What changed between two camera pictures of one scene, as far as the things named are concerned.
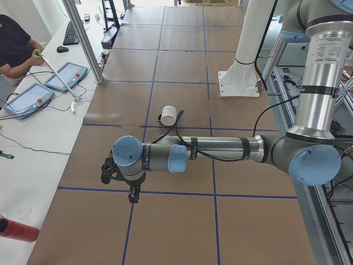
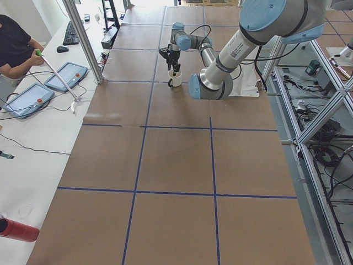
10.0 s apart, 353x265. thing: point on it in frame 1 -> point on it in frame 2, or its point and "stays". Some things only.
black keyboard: [71, 37] stays
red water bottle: [12, 229] stays
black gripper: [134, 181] -> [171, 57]
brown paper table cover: [163, 79] stays
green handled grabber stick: [39, 53] stays
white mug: [168, 116] -> [174, 81]
